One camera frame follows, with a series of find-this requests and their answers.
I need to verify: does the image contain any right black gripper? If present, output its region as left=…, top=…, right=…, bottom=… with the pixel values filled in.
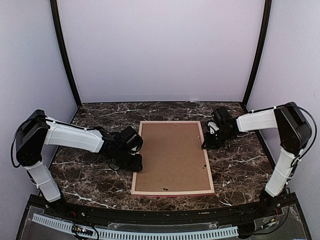
left=202, top=128, right=234, bottom=150

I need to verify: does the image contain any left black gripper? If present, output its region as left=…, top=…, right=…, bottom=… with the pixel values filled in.
left=114, top=147, right=142, bottom=173

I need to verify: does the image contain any brown cardboard backing board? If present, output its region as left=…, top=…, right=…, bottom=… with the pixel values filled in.
left=133, top=122, right=214, bottom=193

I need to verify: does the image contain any pink wooden picture frame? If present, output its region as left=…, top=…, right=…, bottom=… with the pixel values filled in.
left=130, top=120, right=216, bottom=198

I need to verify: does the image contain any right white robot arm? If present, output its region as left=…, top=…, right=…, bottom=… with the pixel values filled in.
left=201, top=102, right=317, bottom=198

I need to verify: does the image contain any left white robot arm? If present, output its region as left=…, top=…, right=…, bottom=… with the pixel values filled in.
left=10, top=109, right=143, bottom=218

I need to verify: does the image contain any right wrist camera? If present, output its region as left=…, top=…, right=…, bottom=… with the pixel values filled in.
left=206, top=121, right=219, bottom=134

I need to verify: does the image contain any black front table rail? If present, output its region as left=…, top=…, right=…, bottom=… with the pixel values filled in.
left=56, top=202, right=276, bottom=226

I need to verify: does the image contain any white slotted cable duct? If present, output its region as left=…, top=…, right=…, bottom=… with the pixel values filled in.
left=31, top=213, right=239, bottom=240

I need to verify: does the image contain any right black corner post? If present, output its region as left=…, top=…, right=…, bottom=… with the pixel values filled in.
left=242, top=0, right=272, bottom=107

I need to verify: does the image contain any black corner post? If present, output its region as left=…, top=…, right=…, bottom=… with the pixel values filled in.
left=242, top=0, right=272, bottom=107
left=49, top=0, right=82, bottom=108

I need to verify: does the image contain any left black corner post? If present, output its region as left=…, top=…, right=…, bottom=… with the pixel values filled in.
left=49, top=0, right=82, bottom=108

